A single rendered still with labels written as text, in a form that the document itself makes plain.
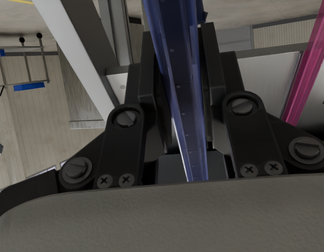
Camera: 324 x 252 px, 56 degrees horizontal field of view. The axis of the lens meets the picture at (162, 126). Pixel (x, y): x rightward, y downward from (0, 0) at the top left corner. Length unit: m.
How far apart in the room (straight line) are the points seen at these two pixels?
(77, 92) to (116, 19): 5.55
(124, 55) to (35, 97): 9.78
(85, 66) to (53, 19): 0.05
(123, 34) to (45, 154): 10.01
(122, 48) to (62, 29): 0.29
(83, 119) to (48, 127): 4.55
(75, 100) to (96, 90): 5.83
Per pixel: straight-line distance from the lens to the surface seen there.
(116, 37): 0.54
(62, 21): 0.24
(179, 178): 0.40
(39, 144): 10.31
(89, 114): 5.97
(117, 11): 0.54
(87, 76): 0.28
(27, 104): 10.07
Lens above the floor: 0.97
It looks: 11 degrees up
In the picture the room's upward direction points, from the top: 173 degrees clockwise
